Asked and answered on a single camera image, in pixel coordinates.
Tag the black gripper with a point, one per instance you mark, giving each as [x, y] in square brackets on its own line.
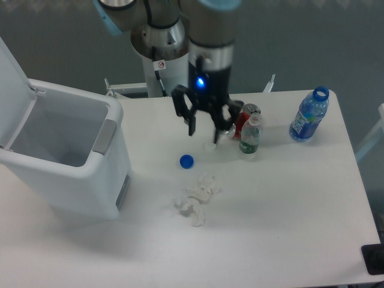
[207, 91]

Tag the white trash can lid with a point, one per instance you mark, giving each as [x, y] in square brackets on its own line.
[18, 97]

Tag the crushed red soda can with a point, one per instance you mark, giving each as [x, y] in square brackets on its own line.
[247, 110]

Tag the blue bottle cap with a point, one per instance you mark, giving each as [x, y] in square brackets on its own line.
[186, 161]

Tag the white trash can body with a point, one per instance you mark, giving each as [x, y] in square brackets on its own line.
[69, 148]

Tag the small clear green-label bottle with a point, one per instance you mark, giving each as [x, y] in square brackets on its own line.
[251, 134]

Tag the crumpled white tissue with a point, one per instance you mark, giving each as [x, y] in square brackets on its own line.
[191, 201]

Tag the blue plastic drink bottle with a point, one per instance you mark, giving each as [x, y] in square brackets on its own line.
[311, 111]

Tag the white chair part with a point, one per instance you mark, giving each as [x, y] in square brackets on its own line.
[371, 138]

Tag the black device at edge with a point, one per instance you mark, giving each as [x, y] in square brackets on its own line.
[373, 258]

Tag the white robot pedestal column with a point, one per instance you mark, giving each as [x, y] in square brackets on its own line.
[164, 55]

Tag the white metal base frame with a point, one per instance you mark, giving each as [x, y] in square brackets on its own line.
[130, 90]

